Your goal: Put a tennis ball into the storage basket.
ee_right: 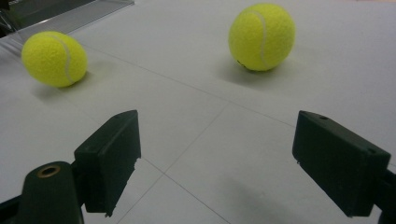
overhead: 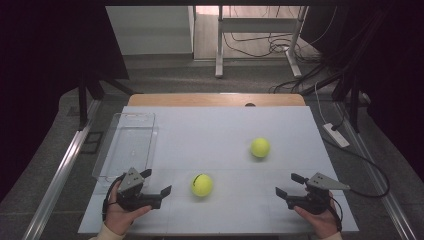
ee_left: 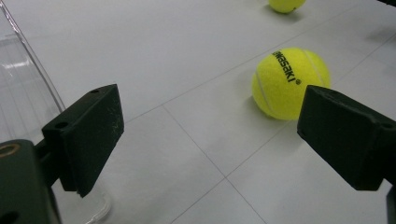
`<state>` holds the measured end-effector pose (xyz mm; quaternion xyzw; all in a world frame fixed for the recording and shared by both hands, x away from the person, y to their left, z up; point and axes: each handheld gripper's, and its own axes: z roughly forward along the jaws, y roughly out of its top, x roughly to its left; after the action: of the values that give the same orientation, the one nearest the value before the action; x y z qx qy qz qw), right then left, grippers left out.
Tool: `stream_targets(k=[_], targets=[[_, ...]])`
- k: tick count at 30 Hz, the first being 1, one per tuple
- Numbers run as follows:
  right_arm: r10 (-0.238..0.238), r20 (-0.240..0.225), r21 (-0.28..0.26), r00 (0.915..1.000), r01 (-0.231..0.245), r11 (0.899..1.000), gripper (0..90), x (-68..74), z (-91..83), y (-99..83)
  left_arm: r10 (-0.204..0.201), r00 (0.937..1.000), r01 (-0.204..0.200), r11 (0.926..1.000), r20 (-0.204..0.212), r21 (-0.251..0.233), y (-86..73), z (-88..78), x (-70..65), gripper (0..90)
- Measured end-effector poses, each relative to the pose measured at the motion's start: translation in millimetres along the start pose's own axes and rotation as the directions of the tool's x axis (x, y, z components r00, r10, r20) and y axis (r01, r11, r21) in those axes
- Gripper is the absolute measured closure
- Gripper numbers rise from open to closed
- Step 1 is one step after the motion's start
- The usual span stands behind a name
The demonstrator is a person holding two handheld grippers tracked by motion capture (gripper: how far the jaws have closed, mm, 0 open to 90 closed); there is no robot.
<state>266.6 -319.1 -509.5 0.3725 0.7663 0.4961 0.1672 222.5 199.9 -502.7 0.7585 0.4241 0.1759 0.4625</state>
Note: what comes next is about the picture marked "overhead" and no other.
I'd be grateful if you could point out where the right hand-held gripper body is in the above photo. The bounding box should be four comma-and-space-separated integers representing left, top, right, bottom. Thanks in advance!
285, 172, 352, 215

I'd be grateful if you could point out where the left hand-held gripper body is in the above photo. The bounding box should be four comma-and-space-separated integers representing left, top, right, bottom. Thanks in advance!
116, 167, 163, 212

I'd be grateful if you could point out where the clear plastic tray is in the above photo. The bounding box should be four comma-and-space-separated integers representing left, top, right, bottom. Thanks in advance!
91, 112, 160, 188

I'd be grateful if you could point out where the black-marked yellow tennis ball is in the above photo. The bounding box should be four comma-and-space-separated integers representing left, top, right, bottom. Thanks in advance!
190, 173, 214, 198

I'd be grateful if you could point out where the plain yellow tennis ball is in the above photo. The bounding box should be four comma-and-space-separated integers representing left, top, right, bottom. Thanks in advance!
250, 137, 271, 159

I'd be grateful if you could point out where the person's right hand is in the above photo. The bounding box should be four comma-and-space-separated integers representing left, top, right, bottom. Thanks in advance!
293, 191, 341, 239

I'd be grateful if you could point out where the person's left hand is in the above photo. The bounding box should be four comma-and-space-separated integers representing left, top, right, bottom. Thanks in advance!
104, 181, 153, 236

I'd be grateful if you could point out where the dark floor socket plate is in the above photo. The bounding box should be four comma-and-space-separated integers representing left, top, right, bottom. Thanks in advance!
79, 131, 104, 155

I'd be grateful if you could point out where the white power strip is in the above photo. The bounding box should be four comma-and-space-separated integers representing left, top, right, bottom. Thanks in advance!
322, 122, 351, 149

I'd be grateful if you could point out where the black metal stand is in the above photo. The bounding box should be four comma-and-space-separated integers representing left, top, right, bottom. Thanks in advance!
299, 66, 363, 134
78, 71, 144, 131

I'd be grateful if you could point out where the dark curtain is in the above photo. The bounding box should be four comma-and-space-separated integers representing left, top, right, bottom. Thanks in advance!
0, 0, 129, 203
299, 0, 424, 183

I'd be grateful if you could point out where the white cabinet panel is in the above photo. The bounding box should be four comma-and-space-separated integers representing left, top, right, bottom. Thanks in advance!
105, 5, 194, 56

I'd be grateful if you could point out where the left hand-held gripper cable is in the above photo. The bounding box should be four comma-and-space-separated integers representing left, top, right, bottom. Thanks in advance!
101, 173, 126, 222

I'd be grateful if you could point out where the hand-held gripper cable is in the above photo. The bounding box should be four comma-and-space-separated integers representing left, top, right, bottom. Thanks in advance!
328, 194, 344, 233
101, 173, 126, 222

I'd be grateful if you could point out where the right hand-held gripper cable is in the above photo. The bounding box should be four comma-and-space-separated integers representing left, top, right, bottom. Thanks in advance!
328, 194, 344, 233

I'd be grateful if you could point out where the long black cable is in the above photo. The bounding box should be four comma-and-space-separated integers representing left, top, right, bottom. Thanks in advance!
322, 136, 391, 199

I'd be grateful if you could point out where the aluminium floor rail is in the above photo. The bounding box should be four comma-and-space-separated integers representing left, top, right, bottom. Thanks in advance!
21, 99, 103, 240
334, 101, 418, 240

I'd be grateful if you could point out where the thin white cable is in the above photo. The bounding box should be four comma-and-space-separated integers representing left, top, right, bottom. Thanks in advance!
314, 81, 329, 126

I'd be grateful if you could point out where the tangle of black floor cables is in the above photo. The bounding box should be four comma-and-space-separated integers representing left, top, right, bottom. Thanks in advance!
222, 5, 326, 94

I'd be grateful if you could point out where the white desk frame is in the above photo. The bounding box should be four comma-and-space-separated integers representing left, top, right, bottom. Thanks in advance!
214, 5, 309, 79

